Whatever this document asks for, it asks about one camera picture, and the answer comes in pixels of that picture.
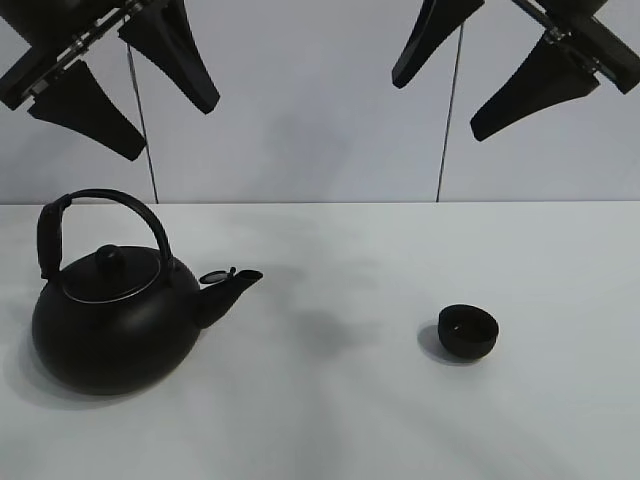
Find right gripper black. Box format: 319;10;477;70
470;0;639;141

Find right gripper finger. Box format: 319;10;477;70
391;0;485;89

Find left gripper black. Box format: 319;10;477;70
1;0;220;161

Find black round teapot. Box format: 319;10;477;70
31;188;264;395

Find small black teacup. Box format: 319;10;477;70
437;304;500;361

